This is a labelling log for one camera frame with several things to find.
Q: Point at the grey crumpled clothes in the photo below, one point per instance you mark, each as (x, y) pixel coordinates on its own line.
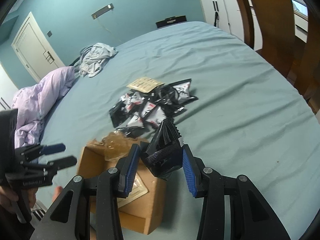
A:
(93, 58)

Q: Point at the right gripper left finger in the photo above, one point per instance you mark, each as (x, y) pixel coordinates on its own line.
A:
(69, 215)

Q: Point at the brown cardboard box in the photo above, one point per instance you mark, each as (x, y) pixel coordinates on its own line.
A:
(142, 215)

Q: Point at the clear crumpled plastic wrap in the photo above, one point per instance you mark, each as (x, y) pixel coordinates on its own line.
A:
(113, 146)

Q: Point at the black white snack packet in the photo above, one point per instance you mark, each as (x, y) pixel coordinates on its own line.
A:
(182, 89)
(156, 117)
(132, 100)
(136, 121)

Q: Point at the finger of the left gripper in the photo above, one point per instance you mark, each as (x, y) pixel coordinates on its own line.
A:
(52, 167)
(32, 152)

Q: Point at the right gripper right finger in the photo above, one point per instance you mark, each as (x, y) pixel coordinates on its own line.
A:
(252, 217)

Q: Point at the lilac duvet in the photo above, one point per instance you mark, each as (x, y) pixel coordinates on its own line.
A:
(35, 102)

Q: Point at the brown wooden chair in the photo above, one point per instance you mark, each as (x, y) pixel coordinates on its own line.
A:
(277, 25)

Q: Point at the white door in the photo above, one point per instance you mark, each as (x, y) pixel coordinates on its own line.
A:
(34, 51)

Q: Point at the teal bed sheet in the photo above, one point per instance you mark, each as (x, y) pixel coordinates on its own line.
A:
(247, 119)

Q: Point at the white cabinet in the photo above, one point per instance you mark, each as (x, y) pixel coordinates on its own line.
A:
(224, 14)

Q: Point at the beige sachet strip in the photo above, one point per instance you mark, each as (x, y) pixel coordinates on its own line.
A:
(144, 84)

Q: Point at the person's left hand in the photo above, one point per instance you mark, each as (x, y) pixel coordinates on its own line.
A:
(8, 196)

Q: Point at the metal wall bracket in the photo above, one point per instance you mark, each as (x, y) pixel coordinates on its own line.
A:
(102, 11)

